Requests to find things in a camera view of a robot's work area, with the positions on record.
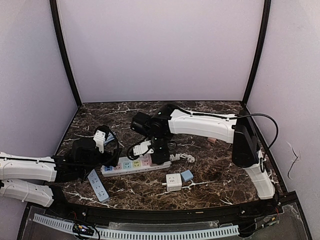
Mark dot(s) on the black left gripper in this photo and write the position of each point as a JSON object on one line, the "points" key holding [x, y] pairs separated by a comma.
{"points": [[115, 155]]}

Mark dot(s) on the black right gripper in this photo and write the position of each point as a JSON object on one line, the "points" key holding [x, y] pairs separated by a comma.
{"points": [[160, 158]]}

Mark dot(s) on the white multicolour power strip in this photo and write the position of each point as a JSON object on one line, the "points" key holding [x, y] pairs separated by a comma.
{"points": [[129, 167]]}

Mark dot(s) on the small pink charger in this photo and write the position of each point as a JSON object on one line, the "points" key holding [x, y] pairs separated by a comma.
{"points": [[212, 140]]}

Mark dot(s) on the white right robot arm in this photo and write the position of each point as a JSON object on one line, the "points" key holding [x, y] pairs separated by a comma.
{"points": [[235, 129]]}

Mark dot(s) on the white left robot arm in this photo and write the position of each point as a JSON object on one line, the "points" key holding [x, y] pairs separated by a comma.
{"points": [[30, 179]]}

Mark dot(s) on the blue small power strip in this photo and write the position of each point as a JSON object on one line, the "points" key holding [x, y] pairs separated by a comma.
{"points": [[98, 187]]}

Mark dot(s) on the white cube socket adapter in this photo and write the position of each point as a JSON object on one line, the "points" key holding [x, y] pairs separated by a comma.
{"points": [[173, 182]]}

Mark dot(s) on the small blue charger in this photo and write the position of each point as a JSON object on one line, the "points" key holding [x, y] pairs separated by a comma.
{"points": [[186, 176]]}

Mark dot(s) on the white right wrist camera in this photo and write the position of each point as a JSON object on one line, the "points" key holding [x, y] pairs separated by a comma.
{"points": [[142, 149]]}

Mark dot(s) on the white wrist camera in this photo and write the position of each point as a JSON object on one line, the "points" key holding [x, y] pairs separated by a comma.
{"points": [[142, 149], [102, 137]]}

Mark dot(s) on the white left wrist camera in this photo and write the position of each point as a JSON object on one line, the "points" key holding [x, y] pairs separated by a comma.
{"points": [[102, 137]]}

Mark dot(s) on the white slotted cable duct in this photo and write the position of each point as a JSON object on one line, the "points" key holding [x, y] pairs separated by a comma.
{"points": [[126, 231]]}

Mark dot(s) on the black front frame rail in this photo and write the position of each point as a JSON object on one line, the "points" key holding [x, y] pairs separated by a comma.
{"points": [[237, 214]]}

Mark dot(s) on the black left frame post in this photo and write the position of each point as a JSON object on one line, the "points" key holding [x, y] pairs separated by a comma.
{"points": [[63, 51]]}

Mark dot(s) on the black frame post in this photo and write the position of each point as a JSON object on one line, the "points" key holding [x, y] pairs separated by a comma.
{"points": [[258, 51], [63, 51]]}

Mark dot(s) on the black right frame post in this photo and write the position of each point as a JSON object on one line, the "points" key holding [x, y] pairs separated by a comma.
{"points": [[258, 51]]}

